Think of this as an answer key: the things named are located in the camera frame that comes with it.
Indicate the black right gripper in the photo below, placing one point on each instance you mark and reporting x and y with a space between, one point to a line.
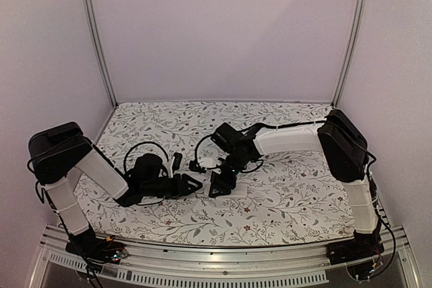
226 175

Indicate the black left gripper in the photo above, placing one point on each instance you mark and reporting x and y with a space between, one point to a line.
179 193

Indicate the white remote control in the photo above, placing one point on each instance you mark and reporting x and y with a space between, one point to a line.
239 192

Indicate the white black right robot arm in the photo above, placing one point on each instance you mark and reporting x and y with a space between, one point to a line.
296 183

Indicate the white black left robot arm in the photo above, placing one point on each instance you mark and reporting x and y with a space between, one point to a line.
64 150

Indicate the floral patterned table mat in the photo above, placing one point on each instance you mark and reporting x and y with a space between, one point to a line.
166 128

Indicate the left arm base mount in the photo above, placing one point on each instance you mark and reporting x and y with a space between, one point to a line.
101 250

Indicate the aluminium front rail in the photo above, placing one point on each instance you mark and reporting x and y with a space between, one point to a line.
155 264

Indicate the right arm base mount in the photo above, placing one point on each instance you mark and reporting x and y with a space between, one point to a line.
361 246

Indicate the left aluminium frame post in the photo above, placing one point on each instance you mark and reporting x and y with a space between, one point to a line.
99 52

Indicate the aluminium frame post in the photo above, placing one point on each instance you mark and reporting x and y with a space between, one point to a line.
349 52
99 52

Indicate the right aluminium frame post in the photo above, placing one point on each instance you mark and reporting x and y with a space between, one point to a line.
349 52

